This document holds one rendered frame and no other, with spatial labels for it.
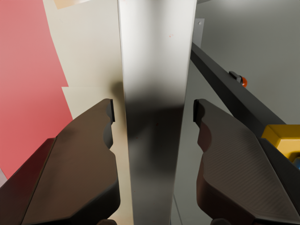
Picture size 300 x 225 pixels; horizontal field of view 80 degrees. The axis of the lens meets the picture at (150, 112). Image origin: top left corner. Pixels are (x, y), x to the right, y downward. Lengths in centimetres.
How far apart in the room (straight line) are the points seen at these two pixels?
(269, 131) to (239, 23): 101
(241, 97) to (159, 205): 28
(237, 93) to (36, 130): 36
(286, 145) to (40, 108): 23
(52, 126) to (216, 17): 106
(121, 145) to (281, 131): 16
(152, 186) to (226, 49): 109
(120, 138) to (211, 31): 103
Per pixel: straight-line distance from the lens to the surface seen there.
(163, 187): 17
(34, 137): 20
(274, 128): 23
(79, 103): 16
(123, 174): 21
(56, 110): 17
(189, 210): 222
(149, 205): 19
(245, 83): 52
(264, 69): 136
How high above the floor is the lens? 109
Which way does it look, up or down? 59 degrees down
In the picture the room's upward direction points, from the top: 179 degrees clockwise
